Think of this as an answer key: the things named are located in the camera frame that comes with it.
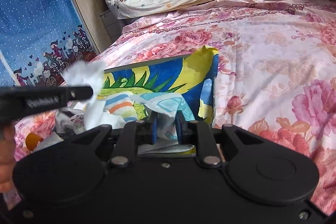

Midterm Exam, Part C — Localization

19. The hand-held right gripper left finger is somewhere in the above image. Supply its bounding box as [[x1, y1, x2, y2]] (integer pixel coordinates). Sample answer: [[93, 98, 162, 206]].
[[79, 112, 158, 168]]

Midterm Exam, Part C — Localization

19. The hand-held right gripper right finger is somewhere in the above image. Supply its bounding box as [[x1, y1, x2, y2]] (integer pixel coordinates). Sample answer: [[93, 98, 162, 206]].
[[175, 111, 261, 167]]

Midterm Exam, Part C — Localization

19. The light blue patterned cloth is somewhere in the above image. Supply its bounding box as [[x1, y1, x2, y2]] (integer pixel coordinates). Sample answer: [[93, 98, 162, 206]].
[[133, 93, 196, 142]]

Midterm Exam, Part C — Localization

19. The person's left hand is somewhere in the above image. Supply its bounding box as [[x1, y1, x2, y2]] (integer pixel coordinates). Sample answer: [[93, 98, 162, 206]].
[[0, 125, 17, 192]]

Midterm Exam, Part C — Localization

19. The colourful printed storage box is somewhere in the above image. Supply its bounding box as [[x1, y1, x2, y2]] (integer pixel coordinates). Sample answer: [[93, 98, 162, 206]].
[[103, 46, 220, 159]]

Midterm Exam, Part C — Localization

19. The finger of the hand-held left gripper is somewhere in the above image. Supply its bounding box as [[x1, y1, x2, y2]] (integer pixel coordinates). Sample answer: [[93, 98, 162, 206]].
[[62, 86, 94, 105]]

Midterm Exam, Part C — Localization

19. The white drawer cabinet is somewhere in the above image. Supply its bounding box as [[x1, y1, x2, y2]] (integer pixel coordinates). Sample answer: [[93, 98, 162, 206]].
[[100, 9, 124, 42]]

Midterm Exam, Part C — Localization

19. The blue printed wardrobe curtain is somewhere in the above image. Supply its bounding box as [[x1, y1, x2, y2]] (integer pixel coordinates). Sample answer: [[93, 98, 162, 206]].
[[0, 0, 102, 88]]

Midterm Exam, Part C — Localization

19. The pink floral bedsheet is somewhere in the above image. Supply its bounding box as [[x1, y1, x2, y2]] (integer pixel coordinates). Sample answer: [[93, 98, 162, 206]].
[[0, 0, 336, 217]]

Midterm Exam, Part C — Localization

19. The yellow blue orange striped sock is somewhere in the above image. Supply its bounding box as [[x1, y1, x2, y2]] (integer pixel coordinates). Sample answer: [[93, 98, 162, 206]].
[[103, 94, 137, 123]]

